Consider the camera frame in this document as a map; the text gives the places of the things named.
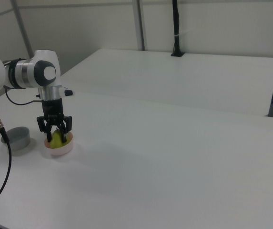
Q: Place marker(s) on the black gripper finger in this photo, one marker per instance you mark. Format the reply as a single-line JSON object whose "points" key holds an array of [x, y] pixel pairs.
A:
{"points": [[67, 125], [48, 131]]}

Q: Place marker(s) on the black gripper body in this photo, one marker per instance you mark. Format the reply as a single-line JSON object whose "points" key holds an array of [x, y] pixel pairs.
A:
{"points": [[53, 108]]}

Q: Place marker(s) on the green pear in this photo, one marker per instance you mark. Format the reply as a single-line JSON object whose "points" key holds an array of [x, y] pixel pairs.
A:
{"points": [[56, 142]]}

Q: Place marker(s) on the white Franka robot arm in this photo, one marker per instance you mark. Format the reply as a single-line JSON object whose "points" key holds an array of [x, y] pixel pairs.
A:
{"points": [[43, 62]]}

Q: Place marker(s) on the pale pink bowl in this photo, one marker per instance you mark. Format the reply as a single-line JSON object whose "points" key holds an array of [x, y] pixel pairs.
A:
{"points": [[60, 152]]}

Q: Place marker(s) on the grey bowl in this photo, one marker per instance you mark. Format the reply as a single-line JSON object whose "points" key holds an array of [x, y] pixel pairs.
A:
{"points": [[19, 140]]}

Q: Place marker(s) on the white adjacent table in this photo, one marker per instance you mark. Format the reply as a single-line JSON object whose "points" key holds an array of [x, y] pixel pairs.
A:
{"points": [[174, 78]]}

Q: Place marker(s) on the grey partition post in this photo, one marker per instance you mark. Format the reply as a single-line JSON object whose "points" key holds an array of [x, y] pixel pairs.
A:
{"points": [[23, 28], [139, 23]]}

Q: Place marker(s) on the black camera pole with clamp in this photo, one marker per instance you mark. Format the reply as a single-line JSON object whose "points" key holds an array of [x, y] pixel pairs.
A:
{"points": [[176, 28]]}

